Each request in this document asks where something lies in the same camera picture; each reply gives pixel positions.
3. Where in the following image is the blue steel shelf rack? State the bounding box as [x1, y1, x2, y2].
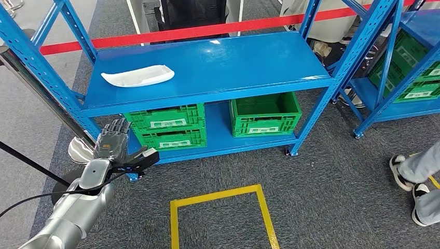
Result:
[0, 0, 405, 183]
[332, 0, 440, 139]

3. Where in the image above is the red barrier belt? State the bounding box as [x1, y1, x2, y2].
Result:
[39, 0, 422, 57]

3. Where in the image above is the black pole stand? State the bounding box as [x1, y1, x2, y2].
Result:
[0, 140, 87, 206]

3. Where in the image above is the chrome stanchion post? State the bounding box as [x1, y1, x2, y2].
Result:
[0, 45, 99, 165]

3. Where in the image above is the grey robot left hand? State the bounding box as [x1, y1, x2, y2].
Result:
[93, 118, 149, 165]

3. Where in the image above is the white plastic car part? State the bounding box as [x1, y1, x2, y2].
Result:
[100, 64, 175, 88]

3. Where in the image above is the yellow floor tape square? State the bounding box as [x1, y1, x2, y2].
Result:
[170, 184, 281, 249]

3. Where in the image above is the person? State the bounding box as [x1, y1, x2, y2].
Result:
[389, 139, 440, 228]

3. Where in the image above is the chrome chair base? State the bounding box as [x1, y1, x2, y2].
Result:
[357, 43, 380, 71]

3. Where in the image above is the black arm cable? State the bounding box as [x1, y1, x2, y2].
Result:
[0, 172, 129, 219]

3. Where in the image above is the grey sneaker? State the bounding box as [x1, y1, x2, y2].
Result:
[338, 87, 362, 109]

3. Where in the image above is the green open plastic crate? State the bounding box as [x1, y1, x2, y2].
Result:
[229, 91, 303, 138]

